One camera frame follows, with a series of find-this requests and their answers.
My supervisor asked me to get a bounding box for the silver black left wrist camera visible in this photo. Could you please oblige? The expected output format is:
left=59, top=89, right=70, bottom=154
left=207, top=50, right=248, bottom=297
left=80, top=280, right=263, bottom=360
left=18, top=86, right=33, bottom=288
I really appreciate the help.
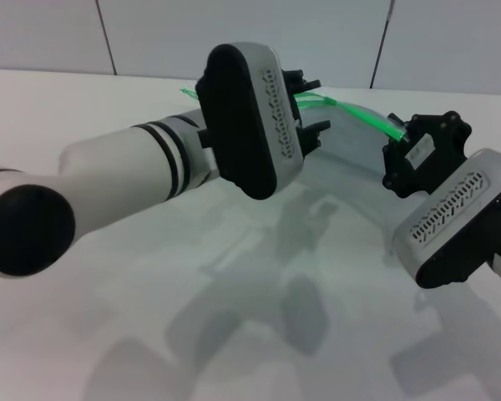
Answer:
left=195, top=41, right=306, bottom=201

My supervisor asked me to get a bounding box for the clear green-zip document bag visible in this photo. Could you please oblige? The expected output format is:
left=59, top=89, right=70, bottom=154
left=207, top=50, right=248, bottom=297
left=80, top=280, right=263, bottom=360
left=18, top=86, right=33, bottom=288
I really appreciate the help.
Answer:
left=179, top=85, right=410, bottom=268

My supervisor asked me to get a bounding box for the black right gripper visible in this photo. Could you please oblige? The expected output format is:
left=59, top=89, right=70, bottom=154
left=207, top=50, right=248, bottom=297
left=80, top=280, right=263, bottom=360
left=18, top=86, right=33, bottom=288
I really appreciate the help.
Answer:
left=382, top=109, right=473, bottom=198

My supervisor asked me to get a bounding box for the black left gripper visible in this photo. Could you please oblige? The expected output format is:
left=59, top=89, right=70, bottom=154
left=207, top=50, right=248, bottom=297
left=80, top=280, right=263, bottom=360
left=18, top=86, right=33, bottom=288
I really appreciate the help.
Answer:
left=281, top=68, right=332, bottom=155

